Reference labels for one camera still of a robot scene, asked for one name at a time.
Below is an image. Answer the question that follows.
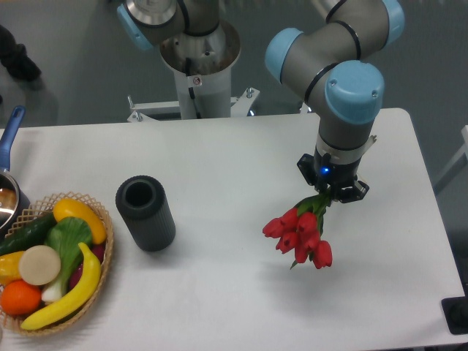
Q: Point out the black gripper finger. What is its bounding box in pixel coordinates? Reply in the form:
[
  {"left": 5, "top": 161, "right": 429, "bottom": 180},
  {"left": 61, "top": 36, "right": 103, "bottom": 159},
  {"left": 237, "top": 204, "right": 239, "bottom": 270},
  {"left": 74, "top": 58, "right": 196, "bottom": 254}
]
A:
[
  {"left": 297, "top": 154, "right": 317, "bottom": 186},
  {"left": 338, "top": 179, "right": 369, "bottom": 203}
]

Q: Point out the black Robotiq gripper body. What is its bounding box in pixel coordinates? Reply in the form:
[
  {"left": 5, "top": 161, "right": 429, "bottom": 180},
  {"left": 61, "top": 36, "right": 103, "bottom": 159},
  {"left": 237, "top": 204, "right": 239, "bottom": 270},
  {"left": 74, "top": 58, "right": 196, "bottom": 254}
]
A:
[{"left": 314, "top": 151, "right": 361, "bottom": 193}]

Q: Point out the red tulip bouquet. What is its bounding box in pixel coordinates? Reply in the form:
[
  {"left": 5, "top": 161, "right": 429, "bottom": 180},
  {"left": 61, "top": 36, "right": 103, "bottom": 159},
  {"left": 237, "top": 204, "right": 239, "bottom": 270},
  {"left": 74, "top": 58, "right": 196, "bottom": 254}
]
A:
[{"left": 263, "top": 191, "right": 333, "bottom": 269}]

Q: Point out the dark grey ribbed vase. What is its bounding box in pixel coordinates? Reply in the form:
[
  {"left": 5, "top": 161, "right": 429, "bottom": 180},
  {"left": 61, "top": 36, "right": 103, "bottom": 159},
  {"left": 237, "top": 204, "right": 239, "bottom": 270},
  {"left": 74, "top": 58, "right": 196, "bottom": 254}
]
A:
[{"left": 116, "top": 175, "right": 176, "bottom": 252}]

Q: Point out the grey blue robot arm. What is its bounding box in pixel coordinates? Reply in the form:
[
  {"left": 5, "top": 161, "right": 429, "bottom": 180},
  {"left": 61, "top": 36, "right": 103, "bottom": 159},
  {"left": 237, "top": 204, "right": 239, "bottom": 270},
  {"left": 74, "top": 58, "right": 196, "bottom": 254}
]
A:
[{"left": 117, "top": 1, "right": 405, "bottom": 203}]

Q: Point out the black box at table edge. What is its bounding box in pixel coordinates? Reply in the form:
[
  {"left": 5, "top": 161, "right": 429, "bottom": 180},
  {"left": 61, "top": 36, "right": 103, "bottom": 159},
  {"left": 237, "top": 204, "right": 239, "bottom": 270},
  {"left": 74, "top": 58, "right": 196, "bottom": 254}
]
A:
[{"left": 441, "top": 296, "right": 467, "bottom": 335}]

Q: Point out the dark red vegetable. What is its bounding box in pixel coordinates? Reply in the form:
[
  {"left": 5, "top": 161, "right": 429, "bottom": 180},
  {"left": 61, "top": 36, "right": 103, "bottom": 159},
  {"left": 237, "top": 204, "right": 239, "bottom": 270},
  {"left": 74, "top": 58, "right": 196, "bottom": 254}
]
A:
[{"left": 69, "top": 244, "right": 105, "bottom": 290}]

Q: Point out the yellow banana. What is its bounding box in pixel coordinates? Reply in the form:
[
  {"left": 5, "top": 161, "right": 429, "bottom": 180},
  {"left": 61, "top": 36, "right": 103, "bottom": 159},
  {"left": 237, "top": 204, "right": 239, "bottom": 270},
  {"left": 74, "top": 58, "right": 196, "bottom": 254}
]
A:
[{"left": 20, "top": 242, "right": 101, "bottom": 331}]

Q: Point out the yellow squash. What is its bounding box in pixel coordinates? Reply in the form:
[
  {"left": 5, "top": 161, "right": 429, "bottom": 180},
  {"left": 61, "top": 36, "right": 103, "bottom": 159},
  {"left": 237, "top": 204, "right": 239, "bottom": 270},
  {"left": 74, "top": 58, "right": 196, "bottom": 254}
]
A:
[{"left": 53, "top": 197, "right": 107, "bottom": 244}]

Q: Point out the green bok choy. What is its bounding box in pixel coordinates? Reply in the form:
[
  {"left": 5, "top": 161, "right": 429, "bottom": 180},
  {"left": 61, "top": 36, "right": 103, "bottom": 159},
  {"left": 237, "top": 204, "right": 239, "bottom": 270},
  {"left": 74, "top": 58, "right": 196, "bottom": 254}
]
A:
[{"left": 42, "top": 216, "right": 92, "bottom": 305}]

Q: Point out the woven wicker basket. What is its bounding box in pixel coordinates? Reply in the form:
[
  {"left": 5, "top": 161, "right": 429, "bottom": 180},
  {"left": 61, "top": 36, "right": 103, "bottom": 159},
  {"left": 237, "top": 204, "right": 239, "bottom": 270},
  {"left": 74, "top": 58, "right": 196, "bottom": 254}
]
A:
[{"left": 1, "top": 192, "right": 114, "bottom": 336}]

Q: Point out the green cucumber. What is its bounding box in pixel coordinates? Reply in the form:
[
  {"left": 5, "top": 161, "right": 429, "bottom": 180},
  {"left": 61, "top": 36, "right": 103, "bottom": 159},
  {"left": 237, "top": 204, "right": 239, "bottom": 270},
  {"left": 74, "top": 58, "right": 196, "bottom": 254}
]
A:
[{"left": 1, "top": 213, "right": 56, "bottom": 256}]

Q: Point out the beige round disc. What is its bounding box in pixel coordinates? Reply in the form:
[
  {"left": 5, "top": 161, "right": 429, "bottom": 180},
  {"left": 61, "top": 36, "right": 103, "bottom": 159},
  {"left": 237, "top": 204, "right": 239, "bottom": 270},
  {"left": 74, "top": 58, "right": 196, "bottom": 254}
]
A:
[{"left": 18, "top": 245, "right": 61, "bottom": 286}]

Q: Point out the black object top left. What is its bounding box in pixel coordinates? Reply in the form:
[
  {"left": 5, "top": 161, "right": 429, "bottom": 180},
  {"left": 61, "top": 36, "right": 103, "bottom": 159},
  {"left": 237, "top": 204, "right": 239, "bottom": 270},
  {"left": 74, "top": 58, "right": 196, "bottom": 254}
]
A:
[{"left": 1, "top": 26, "right": 42, "bottom": 90}]

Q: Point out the yellow bell pepper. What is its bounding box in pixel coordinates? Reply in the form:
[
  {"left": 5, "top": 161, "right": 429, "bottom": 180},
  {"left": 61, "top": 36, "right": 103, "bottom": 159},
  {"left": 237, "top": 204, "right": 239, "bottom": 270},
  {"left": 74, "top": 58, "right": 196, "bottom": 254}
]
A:
[{"left": 0, "top": 251, "right": 24, "bottom": 286}]

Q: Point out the orange fruit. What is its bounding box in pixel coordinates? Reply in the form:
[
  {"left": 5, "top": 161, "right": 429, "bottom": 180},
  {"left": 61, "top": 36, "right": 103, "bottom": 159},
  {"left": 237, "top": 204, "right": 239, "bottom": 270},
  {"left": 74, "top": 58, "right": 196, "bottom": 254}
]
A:
[{"left": 1, "top": 280, "right": 42, "bottom": 316}]

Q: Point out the white frame at right edge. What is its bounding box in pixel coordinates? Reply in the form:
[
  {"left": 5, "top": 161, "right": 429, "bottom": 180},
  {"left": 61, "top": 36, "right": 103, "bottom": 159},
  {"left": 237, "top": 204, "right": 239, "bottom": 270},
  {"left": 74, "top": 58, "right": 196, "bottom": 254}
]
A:
[{"left": 433, "top": 125, "right": 467, "bottom": 196}]

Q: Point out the blue handled saucepan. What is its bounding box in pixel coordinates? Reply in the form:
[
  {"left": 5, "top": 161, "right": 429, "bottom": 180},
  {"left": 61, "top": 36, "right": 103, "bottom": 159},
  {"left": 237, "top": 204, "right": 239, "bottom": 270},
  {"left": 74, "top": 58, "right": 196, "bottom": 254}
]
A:
[{"left": 1, "top": 105, "right": 30, "bottom": 241}]

